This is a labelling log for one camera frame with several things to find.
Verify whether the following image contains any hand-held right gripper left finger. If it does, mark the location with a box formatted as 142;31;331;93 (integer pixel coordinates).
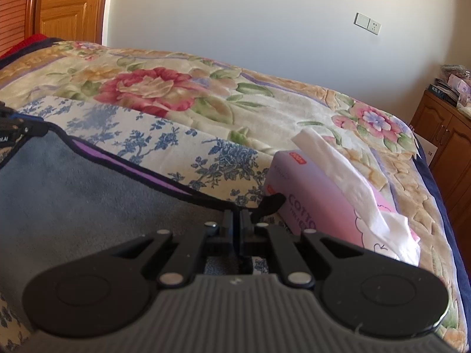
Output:
110;209;236;289

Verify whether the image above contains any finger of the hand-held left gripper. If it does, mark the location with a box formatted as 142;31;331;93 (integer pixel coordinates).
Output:
0;106;51;137

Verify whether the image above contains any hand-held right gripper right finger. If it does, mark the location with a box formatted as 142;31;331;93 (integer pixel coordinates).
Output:
240;209;366;289

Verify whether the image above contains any grey-blue towel with black edge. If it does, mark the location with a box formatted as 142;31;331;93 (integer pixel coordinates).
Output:
0;121;287;339

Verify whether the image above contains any pink tissue pack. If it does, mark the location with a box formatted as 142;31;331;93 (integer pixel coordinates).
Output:
263;149;421;262

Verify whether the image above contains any red cloth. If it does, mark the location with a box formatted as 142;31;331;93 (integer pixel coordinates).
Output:
0;33;56;60

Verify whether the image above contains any blue floral white pillow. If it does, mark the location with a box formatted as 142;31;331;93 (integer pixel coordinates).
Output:
0;95;295;353

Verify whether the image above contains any white tissue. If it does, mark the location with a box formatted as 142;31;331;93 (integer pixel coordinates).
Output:
291;128;422;267

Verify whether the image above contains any floral plush blanket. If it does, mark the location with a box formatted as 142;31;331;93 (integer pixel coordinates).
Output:
0;39;465;352

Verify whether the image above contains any wooden door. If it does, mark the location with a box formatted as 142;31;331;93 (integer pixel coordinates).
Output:
32;0;111;45

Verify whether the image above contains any white box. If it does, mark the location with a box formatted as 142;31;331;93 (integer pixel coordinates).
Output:
415;135;438;167

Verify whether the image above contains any dark blue bed sheet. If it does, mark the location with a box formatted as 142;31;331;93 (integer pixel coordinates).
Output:
407;119;471;342

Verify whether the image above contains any wooden cabinet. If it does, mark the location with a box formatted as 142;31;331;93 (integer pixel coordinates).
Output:
409;89;471;258

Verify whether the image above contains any pile of books and packets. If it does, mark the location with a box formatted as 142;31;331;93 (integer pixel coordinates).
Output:
427;64;471;118

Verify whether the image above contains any white wall switch and socket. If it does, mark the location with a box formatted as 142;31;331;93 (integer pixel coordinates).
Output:
354;12;382;36

